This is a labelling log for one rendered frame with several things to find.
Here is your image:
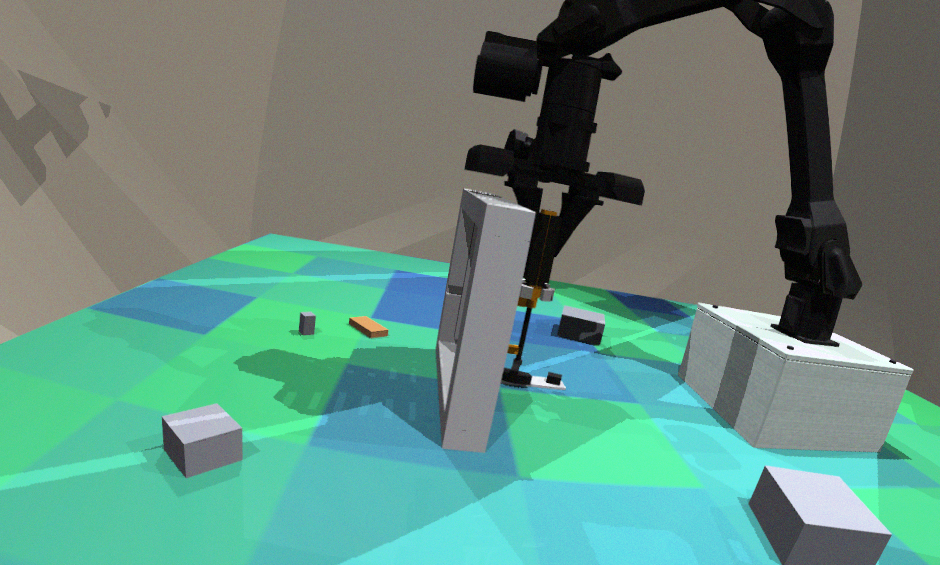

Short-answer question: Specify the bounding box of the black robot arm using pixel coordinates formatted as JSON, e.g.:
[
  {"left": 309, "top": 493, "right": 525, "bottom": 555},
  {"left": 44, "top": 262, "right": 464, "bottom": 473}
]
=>
[{"left": 473, "top": 0, "right": 862, "bottom": 347}]

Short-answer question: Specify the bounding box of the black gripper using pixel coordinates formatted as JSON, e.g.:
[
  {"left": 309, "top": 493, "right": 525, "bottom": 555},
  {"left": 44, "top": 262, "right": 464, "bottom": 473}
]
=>
[{"left": 465, "top": 104, "right": 645, "bottom": 257}]

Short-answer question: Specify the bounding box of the brown flat block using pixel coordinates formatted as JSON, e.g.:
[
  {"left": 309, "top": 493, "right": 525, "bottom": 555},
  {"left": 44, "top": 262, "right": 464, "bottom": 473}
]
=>
[{"left": 349, "top": 316, "right": 388, "bottom": 339}]

